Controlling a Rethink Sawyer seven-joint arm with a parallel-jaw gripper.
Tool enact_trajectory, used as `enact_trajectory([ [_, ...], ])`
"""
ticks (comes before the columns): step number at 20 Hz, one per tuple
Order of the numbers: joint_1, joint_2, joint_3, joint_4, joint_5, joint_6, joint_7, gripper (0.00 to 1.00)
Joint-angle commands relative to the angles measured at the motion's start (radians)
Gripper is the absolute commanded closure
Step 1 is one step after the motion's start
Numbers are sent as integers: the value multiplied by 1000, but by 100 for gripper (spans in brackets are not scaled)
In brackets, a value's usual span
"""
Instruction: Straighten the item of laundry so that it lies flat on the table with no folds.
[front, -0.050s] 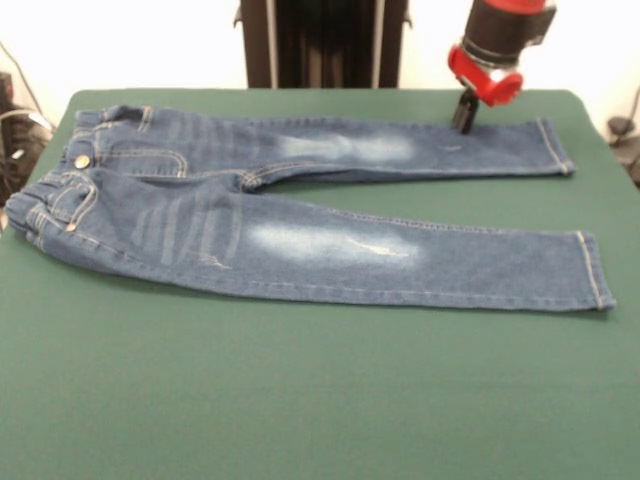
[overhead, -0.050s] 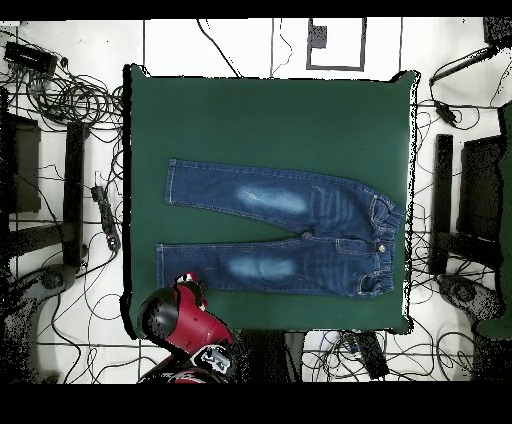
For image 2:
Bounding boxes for blue denim jeans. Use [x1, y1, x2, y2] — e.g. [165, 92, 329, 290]
[154, 158, 406, 299]

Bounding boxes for dark flat panel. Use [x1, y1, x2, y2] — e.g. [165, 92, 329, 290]
[0, 113, 42, 215]
[456, 134, 506, 242]

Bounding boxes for dark green table cloth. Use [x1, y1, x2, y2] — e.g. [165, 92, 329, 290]
[121, 63, 421, 340]

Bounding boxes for black power strip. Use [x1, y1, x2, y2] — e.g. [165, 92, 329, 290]
[90, 184, 122, 252]
[354, 330, 390, 380]

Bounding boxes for black stand leg bar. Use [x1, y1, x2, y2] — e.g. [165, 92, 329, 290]
[62, 121, 88, 268]
[430, 133, 455, 276]

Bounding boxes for small grey square patch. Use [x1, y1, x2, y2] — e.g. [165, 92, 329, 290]
[309, 25, 329, 50]

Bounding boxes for black round stand base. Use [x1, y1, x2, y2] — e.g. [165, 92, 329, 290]
[37, 264, 78, 292]
[436, 273, 502, 319]

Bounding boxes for black power brick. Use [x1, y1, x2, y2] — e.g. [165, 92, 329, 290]
[433, 99, 460, 128]

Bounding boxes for black rod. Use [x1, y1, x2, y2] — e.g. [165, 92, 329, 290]
[428, 45, 498, 86]

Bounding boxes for black corner box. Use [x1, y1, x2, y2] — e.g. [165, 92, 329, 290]
[482, 16, 512, 50]

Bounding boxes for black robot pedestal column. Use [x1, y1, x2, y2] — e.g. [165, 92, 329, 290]
[235, 330, 306, 384]

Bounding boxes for long black floor cable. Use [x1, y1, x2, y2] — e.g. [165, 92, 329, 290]
[194, 18, 244, 78]

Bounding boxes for grey square floor frame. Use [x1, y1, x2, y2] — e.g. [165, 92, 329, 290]
[306, 17, 367, 72]

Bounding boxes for tangle of black cables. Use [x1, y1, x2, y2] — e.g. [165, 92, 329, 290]
[26, 69, 125, 130]

